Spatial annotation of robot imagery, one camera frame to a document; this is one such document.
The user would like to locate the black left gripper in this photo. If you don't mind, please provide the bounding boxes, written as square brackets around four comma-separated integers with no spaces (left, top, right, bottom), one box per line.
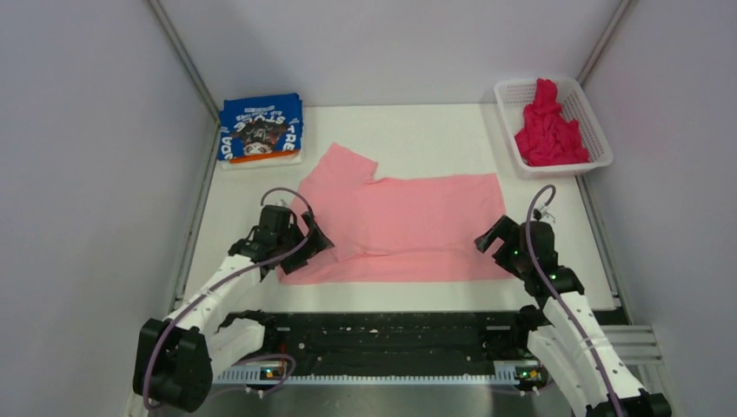
[276,211,333,274]

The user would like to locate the light pink t-shirt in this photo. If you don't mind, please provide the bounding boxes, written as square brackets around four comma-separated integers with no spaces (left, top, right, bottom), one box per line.
[277,144,510,285]

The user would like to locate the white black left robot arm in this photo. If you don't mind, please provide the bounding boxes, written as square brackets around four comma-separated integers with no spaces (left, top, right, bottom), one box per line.
[132,205,332,413]

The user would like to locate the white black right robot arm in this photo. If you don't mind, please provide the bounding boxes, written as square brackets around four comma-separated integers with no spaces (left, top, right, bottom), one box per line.
[475,215,673,416]

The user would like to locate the folded white orange t-shirt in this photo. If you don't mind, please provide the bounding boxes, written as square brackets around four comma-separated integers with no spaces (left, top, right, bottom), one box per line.
[218,151,302,170]

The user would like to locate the magenta t-shirt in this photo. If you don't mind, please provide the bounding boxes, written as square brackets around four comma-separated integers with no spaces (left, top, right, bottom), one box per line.
[515,78,590,167]

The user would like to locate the white plastic laundry basket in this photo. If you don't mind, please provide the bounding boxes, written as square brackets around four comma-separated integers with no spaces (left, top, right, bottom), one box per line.
[494,77,614,180]

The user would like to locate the folded blue printed t-shirt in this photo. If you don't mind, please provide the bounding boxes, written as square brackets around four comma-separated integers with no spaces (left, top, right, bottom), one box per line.
[216,92,304,162]

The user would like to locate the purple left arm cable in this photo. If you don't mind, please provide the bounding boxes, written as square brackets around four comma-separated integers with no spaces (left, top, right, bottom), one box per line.
[141,187,315,411]

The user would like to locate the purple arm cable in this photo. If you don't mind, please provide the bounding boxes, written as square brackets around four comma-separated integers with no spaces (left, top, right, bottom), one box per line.
[141,187,315,411]
[524,183,626,417]

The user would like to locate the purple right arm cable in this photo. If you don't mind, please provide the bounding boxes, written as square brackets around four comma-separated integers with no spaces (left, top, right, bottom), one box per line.
[524,183,626,417]

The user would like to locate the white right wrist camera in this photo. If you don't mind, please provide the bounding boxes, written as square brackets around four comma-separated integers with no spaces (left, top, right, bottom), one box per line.
[533,206,556,224]

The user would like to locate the aluminium rail frame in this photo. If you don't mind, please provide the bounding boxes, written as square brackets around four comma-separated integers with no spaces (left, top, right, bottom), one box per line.
[123,325,687,417]

